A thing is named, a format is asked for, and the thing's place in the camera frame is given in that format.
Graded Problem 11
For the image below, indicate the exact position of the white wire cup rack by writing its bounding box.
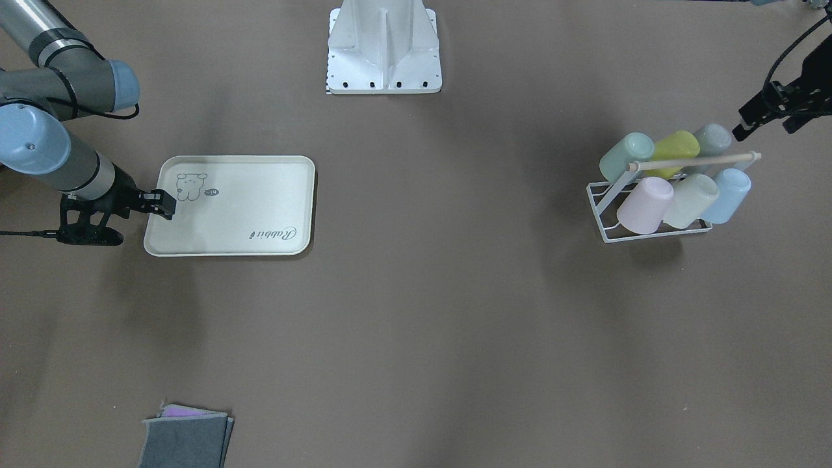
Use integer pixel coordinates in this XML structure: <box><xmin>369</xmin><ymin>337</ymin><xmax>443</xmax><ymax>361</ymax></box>
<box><xmin>585</xmin><ymin>151</ymin><xmax>762</xmax><ymax>244</ymax></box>

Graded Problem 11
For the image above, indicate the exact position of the yellow plastic cup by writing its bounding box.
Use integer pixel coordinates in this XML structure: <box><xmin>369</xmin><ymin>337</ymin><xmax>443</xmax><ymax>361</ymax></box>
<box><xmin>645</xmin><ymin>131</ymin><xmax>699</xmax><ymax>179</ymax></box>

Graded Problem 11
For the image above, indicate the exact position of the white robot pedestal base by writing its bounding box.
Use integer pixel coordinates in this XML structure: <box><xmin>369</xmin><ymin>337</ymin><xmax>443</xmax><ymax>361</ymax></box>
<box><xmin>325</xmin><ymin>1</ymin><xmax>443</xmax><ymax>95</ymax></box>

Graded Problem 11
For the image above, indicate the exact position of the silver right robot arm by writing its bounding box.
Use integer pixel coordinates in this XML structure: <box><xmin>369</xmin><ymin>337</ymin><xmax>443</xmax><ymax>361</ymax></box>
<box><xmin>2</xmin><ymin>1</ymin><xmax>176</xmax><ymax>219</ymax></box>

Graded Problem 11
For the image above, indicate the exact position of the cream plastic cup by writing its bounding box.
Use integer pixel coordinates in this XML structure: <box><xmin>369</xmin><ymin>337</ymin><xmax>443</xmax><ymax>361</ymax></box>
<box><xmin>662</xmin><ymin>173</ymin><xmax>720</xmax><ymax>229</ymax></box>

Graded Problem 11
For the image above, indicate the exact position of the grey folded cloth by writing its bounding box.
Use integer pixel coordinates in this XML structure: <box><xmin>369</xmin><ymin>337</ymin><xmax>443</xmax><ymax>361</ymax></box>
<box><xmin>138</xmin><ymin>404</ymin><xmax>235</xmax><ymax>467</ymax></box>

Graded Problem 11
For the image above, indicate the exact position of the cream rabbit tray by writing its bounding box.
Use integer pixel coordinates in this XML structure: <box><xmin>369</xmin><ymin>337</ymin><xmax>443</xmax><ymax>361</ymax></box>
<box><xmin>143</xmin><ymin>156</ymin><xmax>316</xmax><ymax>257</ymax></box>

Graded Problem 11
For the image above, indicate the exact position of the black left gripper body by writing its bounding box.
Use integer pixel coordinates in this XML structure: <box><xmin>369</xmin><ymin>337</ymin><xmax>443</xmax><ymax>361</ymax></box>
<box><xmin>760</xmin><ymin>39</ymin><xmax>831</xmax><ymax>134</ymax></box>

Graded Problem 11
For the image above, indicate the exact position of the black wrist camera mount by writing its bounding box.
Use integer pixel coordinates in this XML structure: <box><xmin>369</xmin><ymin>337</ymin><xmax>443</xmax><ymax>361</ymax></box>
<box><xmin>56</xmin><ymin>194</ymin><xmax>124</xmax><ymax>246</ymax></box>

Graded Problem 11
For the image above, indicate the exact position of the grey plastic cup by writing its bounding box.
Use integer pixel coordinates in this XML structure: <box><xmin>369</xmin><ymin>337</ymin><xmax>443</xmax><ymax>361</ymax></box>
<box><xmin>693</xmin><ymin>123</ymin><xmax>733</xmax><ymax>160</ymax></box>

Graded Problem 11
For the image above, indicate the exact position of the green plastic cup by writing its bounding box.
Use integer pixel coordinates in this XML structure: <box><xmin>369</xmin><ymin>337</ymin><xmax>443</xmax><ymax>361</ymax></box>
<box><xmin>599</xmin><ymin>131</ymin><xmax>656</xmax><ymax>183</ymax></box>

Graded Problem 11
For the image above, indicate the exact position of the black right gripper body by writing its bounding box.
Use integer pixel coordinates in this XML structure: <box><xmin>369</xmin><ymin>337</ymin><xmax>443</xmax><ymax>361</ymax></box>
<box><xmin>97</xmin><ymin>166</ymin><xmax>153</xmax><ymax>216</ymax></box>

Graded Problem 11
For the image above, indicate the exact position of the pink plastic cup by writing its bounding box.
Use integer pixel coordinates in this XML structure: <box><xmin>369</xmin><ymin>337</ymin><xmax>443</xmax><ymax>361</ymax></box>
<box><xmin>616</xmin><ymin>177</ymin><xmax>674</xmax><ymax>235</ymax></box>

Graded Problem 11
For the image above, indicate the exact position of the light blue plastic cup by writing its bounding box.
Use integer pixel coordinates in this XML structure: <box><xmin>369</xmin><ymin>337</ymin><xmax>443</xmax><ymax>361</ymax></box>
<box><xmin>699</xmin><ymin>168</ymin><xmax>752</xmax><ymax>224</ymax></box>

